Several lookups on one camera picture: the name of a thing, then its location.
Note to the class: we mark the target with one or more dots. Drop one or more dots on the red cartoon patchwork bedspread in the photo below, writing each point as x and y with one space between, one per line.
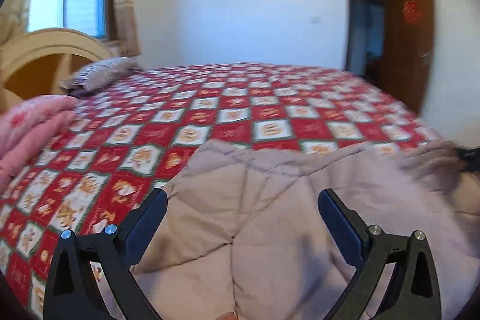
141 131

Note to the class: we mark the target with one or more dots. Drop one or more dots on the striped pillow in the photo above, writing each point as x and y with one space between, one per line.
96 76

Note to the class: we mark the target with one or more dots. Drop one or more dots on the red double happiness sticker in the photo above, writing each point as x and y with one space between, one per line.
411 11

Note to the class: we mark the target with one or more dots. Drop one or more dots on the silver door handle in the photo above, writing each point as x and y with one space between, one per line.
426 59

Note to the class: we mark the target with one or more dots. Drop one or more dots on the cream and wood headboard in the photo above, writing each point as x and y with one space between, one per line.
34 63

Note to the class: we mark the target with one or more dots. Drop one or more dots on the beige quilted down jacket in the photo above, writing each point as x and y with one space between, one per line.
243 234

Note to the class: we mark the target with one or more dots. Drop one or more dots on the beige curtain left of window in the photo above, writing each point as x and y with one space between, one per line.
14 19

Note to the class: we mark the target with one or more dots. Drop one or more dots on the white wall switch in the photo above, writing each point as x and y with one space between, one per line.
316 19

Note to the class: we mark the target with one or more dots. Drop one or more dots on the pink folded quilt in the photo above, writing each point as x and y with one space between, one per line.
28 127

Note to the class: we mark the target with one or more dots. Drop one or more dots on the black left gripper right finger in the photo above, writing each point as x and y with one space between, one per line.
413 290

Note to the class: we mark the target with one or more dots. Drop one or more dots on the brown wooden door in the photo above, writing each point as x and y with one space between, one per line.
401 73

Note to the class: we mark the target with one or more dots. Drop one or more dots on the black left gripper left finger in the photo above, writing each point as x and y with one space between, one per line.
72 291

